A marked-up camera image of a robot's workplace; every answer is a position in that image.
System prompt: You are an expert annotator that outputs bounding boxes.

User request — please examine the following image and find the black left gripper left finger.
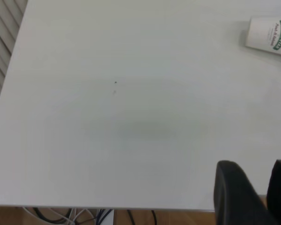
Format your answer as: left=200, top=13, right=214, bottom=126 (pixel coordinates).
left=213, top=160, right=280, bottom=225

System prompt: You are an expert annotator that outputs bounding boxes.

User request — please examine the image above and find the white cable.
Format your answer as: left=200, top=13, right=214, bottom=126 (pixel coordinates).
left=21, top=207, right=96, bottom=225

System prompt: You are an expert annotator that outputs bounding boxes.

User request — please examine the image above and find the white paper coffee cup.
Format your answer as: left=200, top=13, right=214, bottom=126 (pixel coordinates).
left=244, top=16, right=281, bottom=58

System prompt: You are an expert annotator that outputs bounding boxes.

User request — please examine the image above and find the white slatted radiator panel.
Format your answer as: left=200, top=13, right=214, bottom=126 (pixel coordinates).
left=0, top=0, right=29, bottom=94

